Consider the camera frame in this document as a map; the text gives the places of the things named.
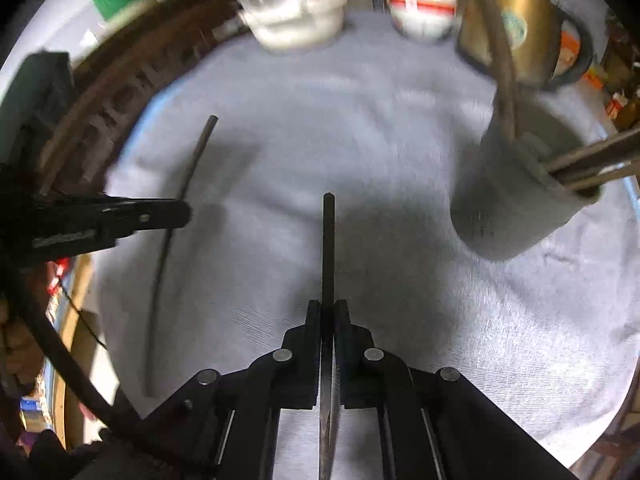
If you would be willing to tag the golden electric kettle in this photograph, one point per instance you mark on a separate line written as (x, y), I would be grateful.
(534, 33)

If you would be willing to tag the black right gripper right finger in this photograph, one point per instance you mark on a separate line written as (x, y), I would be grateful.
(433, 425)

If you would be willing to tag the white red bowl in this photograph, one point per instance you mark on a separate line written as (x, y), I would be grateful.
(423, 20)

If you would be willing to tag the grey table cloth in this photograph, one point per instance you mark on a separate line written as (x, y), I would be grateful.
(385, 124)

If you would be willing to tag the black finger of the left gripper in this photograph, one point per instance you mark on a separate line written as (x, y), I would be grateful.
(130, 217)

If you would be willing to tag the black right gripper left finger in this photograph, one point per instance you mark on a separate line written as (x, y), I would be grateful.
(221, 426)

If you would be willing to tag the dark carved wooden bench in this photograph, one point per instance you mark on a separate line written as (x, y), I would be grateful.
(117, 79)

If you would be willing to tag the grey chopstick holder cup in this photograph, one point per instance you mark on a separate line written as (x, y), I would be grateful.
(504, 201)

